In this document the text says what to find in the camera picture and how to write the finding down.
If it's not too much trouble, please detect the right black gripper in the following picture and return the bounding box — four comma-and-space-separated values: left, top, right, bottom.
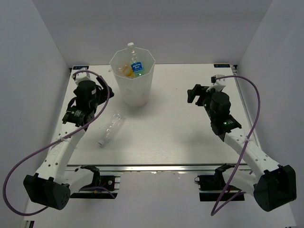
187, 85, 219, 121

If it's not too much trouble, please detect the long clear plastic bottle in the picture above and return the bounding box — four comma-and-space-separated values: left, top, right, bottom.
98, 111, 125, 147

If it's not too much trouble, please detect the clear bottle orange cap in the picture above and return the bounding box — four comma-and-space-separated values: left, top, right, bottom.
116, 62, 133, 78

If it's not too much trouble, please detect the clear bottle blue label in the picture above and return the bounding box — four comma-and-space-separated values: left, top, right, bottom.
128, 42, 144, 73

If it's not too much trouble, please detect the green plastic bottle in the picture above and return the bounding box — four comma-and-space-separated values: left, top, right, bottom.
134, 72, 144, 78

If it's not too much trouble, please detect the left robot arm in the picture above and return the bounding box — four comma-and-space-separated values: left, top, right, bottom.
23, 77, 114, 210

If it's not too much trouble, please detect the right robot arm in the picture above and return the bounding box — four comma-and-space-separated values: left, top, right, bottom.
187, 84, 297, 212

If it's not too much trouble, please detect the white octagonal plastic bin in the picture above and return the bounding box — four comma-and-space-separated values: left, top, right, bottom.
110, 47, 155, 107

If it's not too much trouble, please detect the blue sticker left corner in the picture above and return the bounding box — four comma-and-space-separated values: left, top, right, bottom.
72, 66, 89, 70

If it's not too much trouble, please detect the blue sticker corner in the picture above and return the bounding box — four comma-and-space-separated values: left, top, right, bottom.
72, 66, 89, 70
213, 64, 230, 68

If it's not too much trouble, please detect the blue sticker right corner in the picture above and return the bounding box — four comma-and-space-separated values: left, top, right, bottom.
213, 64, 230, 68

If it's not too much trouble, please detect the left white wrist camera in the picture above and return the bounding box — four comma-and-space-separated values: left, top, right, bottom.
71, 72, 91, 86

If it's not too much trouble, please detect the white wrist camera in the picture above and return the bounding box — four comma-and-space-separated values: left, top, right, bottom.
207, 75, 226, 92
71, 72, 91, 86

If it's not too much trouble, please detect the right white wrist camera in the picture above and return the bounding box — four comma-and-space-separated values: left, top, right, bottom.
207, 75, 226, 92

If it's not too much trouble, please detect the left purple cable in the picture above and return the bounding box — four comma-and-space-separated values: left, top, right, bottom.
2, 70, 117, 216

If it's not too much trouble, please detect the aluminium front rail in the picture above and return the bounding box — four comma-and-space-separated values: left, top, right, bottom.
66, 163, 252, 173

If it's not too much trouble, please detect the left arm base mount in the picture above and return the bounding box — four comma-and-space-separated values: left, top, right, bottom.
64, 165, 121, 200

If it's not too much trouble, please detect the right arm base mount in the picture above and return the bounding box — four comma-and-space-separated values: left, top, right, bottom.
194, 164, 245, 202

